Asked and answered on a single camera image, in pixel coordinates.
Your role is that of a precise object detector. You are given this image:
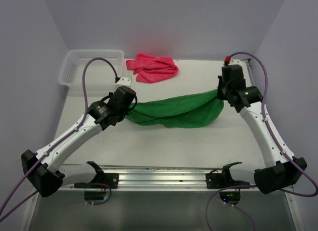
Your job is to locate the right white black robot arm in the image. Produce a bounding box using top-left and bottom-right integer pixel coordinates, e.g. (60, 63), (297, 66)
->
(217, 65), (307, 194)

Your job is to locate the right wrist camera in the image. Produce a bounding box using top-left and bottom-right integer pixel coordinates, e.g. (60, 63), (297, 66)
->
(224, 56), (231, 66)

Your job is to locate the aluminium mounting rail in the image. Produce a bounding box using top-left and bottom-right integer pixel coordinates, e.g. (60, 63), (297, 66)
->
(32, 166), (294, 192)

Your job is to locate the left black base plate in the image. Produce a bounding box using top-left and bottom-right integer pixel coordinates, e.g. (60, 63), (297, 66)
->
(74, 173), (119, 189)

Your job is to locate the green towel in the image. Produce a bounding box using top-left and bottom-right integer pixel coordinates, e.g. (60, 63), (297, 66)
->
(126, 89), (224, 129)

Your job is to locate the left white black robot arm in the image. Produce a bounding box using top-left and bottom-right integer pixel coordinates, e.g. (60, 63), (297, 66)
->
(21, 86), (137, 197)

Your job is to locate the white plastic basket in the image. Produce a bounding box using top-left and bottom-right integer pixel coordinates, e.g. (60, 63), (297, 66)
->
(58, 50), (125, 90)

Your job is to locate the pink towel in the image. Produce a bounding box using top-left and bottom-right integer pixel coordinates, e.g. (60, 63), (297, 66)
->
(126, 54), (179, 83)

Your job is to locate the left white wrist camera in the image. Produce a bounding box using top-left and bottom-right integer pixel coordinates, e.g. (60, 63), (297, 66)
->
(116, 76), (132, 87)

